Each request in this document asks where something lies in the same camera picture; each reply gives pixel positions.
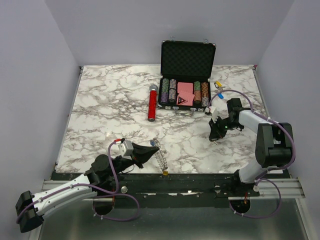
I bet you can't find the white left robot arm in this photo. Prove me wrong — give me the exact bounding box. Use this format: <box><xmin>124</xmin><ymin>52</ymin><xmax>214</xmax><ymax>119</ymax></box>
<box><xmin>15</xmin><ymin>138</ymin><xmax>159</xmax><ymax>233</ymax></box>

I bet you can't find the purple chip stack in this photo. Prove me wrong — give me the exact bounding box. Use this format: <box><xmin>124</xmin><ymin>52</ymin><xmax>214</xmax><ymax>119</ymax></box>
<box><xmin>160</xmin><ymin>92</ymin><xmax>169</xmax><ymax>104</ymax></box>

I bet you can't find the pink playing card deck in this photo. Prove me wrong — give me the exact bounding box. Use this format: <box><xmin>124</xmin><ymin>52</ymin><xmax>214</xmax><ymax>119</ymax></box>
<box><xmin>177</xmin><ymin>82</ymin><xmax>194</xmax><ymax>94</ymax></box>

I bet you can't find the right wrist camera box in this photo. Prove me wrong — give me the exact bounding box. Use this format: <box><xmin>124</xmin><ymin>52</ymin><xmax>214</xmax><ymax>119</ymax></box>
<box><xmin>204</xmin><ymin>106</ymin><xmax>219</xmax><ymax>123</ymax></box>

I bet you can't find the orange blue lower chip stack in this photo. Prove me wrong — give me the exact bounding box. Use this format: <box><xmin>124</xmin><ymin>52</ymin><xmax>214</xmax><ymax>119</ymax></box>
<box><xmin>168</xmin><ymin>88</ymin><xmax>176</xmax><ymax>103</ymax></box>

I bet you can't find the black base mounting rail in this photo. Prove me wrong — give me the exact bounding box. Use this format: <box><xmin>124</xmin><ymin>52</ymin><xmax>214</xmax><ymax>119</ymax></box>
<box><xmin>49</xmin><ymin>169</ymin><xmax>292</xmax><ymax>210</ymax></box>

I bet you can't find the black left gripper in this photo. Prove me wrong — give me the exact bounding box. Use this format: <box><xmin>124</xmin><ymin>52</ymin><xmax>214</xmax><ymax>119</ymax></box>
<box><xmin>109</xmin><ymin>142</ymin><xmax>159</xmax><ymax>177</ymax></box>

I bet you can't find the red chip stack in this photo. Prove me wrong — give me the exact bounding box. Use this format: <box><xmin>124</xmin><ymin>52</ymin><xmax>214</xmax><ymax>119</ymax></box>
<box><xmin>194</xmin><ymin>90</ymin><xmax>202</xmax><ymax>104</ymax></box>

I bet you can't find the black triangular all-in button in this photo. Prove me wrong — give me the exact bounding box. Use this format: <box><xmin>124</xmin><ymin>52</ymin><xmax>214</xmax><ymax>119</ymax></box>
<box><xmin>177</xmin><ymin>96</ymin><xmax>187</xmax><ymax>105</ymax></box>

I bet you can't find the round metal keyring disc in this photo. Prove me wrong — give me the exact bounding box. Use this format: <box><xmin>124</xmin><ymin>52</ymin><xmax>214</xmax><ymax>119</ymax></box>
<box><xmin>152</xmin><ymin>138</ymin><xmax>168</xmax><ymax>172</ymax></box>

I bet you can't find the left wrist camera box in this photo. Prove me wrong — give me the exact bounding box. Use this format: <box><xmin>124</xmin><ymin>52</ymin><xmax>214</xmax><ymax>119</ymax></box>
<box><xmin>118</xmin><ymin>140</ymin><xmax>134</xmax><ymax>158</ymax></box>

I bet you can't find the green blue chip stack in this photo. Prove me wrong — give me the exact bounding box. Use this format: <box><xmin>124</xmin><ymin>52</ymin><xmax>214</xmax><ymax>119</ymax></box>
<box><xmin>161</xmin><ymin>78</ymin><xmax>170</xmax><ymax>93</ymax></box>

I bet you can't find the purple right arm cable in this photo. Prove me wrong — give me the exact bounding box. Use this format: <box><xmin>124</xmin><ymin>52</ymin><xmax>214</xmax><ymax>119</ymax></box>
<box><xmin>208</xmin><ymin>89</ymin><xmax>297</xmax><ymax>219</ymax></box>

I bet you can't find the green chip stack right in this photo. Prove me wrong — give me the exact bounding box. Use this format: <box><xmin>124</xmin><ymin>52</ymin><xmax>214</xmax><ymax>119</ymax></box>
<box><xmin>193</xmin><ymin>81</ymin><xmax>201</xmax><ymax>92</ymax></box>

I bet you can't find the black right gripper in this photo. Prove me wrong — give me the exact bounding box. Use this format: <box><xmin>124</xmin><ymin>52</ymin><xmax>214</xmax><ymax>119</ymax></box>
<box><xmin>209</xmin><ymin>115</ymin><xmax>242</xmax><ymax>139</ymax></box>

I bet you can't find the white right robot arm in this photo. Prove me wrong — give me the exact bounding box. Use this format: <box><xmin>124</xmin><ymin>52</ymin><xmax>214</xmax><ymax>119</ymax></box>
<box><xmin>205</xmin><ymin>98</ymin><xmax>295</xmax><ymax>196</ymax></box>

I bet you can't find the red glitter microphone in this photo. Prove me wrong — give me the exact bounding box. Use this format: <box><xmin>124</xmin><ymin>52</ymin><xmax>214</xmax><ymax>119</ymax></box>
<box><xmin>147</xmin><ymin>84</ymin><xmax>158</xmax><ymax>122</ymax></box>

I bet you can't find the loose pink playing cards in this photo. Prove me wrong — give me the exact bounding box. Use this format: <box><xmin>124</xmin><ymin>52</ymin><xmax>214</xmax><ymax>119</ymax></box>
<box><xmin>177</xmin><ymin>92</ymin><xmax>195</xmax><ymax>106</ymax></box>

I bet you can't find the orange black chip stack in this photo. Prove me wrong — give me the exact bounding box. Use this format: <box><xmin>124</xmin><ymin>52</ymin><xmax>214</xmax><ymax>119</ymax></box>
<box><xmin>201</xmin><ymin>82</ymin><xmax>209</xmax><ymax>98</ymax></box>

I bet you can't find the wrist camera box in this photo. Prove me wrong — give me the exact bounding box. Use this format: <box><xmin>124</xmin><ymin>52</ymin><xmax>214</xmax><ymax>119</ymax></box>
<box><xmin>118</xmin><ymin>140</ymin><xmax>134</xmax><ymax>158</ymax></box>
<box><xmin>204</xmin><ymin>106</ymin><xmax>219</xmax><ymax>123</ymax></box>

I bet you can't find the black poker chip case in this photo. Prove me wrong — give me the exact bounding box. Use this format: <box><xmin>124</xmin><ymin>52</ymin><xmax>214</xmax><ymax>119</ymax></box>
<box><xmin>157</xmin><ymin>40</ymin><xmax>217</xmax><ymax>114</ymax></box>

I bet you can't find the yellow key tag on disc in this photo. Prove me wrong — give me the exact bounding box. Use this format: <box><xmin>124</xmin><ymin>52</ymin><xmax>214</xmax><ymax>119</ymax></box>
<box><xmin>162</xmin><ymin>170</ymin><xmax>169</xmax><ymax>176</ymax></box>

